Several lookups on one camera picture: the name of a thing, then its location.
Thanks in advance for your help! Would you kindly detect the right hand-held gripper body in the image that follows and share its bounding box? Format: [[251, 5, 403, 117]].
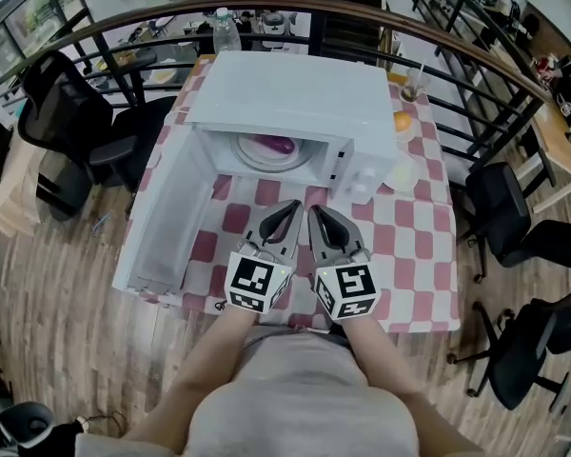
[[313, 248, 382, 322]]

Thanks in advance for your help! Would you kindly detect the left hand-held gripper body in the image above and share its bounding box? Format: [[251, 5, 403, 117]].
[[224, 241, 297, 314]]

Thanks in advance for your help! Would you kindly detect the purple eggplant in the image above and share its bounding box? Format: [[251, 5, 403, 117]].
[[254, 134, 296, 156]]

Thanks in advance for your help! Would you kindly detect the white microwave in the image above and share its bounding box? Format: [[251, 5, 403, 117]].
[[112, 50, 402, 300]]

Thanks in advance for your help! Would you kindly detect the person's left forearm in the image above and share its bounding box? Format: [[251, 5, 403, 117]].
[[174, 308, 262, 400]]

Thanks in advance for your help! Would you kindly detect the person's right forearm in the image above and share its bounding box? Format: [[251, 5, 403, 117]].
[[344, 315, 425, 400]]

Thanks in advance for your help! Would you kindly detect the red white checkered tablecloth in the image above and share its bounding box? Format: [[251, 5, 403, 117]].
[[123, 54, 463, 335]]

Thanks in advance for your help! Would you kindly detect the orange fruit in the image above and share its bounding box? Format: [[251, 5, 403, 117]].
[[392, 110, 414, 134]]

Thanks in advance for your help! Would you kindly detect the person's light shirt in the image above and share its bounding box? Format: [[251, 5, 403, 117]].
[[184, 325, 423, 457]]

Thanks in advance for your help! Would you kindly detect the black office chair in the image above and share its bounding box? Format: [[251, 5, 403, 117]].
[[16, 49, 180, 219], [448, 277, 571, 412], [455, 161, 571, 284]]

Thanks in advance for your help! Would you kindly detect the clear drink cup with straw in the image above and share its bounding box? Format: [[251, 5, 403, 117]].
[[400, 61, 432, 105]]

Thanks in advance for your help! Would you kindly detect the clear plastic water bottle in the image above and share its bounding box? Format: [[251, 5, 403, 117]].
[[212, 7, 244, 54]]

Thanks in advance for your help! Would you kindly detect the white rice cooker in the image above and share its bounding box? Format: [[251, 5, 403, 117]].
[[258, 10, 294, 38]]

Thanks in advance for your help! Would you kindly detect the wooden desk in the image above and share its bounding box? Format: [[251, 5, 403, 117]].
[[526, 104, 571, 214]]

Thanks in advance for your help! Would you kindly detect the light wooden side table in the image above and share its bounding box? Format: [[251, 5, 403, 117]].
[[0, 129, 45, 238]]

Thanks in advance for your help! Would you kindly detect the glass window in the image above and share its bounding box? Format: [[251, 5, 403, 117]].
[[0, 0, 94, 62]]

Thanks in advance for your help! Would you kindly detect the black railing with wooden rail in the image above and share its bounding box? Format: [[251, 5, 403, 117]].
[[0, 0, 552, 176]]

